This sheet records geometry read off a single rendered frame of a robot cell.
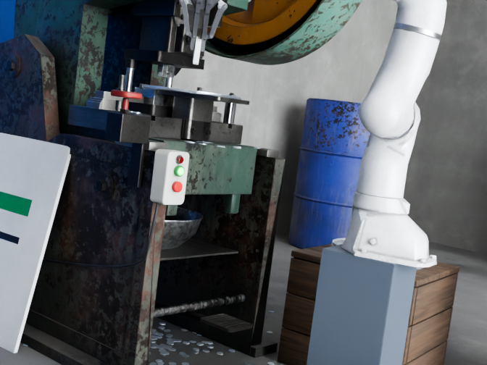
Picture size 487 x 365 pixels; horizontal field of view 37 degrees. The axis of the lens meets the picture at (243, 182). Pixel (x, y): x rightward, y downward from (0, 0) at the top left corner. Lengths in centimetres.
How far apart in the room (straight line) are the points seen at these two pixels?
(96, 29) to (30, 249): 69
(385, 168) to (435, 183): 364
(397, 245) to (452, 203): 360
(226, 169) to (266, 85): 232
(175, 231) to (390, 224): 71
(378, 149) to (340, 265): 29
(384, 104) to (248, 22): 99
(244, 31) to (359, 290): 110
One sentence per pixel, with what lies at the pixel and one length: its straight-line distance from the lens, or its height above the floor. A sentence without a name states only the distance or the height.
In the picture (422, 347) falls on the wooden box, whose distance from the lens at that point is 222.
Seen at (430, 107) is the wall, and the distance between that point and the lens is 539.
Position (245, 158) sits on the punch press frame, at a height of 61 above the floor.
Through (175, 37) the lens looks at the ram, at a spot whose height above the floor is 94.
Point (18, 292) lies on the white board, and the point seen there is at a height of 16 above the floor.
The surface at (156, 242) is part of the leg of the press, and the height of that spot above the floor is 38.
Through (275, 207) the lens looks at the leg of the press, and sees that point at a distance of 223.
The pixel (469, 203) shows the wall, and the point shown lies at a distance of 524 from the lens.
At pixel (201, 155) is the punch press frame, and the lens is 204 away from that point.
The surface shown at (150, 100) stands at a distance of 216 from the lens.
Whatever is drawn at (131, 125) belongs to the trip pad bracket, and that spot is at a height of 68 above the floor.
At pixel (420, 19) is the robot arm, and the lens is 172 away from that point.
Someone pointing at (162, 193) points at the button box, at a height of 52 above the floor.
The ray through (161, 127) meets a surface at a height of 67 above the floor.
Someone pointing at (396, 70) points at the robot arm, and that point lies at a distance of 170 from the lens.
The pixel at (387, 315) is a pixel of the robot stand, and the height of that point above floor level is 33.
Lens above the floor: 74
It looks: 5 degrees down
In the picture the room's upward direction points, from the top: 7 degrees clockwise
